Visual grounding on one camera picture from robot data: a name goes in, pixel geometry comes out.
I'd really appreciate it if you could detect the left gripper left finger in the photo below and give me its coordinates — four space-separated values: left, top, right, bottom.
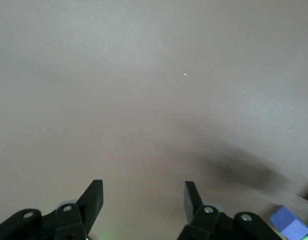
0 179 104 240

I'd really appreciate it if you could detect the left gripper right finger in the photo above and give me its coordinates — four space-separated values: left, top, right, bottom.
177 180 285 240

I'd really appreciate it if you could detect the purple foam cube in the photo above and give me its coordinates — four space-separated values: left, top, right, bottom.
269 205 308 240

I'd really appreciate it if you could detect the brown paper table cover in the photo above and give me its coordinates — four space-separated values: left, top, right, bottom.
0 0 308 240

